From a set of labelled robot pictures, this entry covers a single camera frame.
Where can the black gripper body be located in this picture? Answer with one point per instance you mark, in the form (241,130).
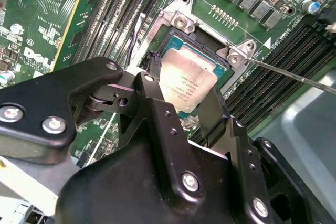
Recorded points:
(126,187)

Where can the thin metal locking lever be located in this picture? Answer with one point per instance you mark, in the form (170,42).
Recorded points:
(288,73)

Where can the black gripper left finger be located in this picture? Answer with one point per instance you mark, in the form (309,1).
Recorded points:
(47,98)

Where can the silver CPU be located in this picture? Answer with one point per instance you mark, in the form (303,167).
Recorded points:
(183,77)

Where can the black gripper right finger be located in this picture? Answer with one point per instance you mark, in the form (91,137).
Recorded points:
(244,171)

